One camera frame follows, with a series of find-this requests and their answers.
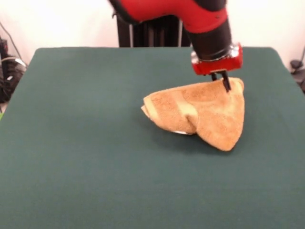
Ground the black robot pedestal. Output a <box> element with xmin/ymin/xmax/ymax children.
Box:
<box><xmin>116</xmin><ymin>15</ymin><xmax>192</xmax><ymax>48</ymax></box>

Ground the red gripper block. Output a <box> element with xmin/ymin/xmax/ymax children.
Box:
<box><xmin>192</xmin><ymin>44</ymin><xmax>244</xmax><ymax>93</ymax></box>

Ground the black adapter with cables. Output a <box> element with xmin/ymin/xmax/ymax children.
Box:
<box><xmin>290</xmin><ymin>46</ymin><xmax>305</xmax><ymax>94</ymax></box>

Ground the black equipment with cables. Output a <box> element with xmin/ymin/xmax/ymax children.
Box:
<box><xmin>0</xmin><ymin>38</ymin><xmax>27</xmax><ymax>104</ymax></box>

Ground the dark green table cloth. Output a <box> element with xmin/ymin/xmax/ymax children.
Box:
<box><xmin>0</xmin><ymin>47</ymin><xmax>305</xmax><ymax>229</ymax></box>

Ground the tan terry towel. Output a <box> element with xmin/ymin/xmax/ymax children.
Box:
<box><xmin>140</xmin><ymin>77</ymin><xmax>245</xmax><ymax>152</ymax></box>

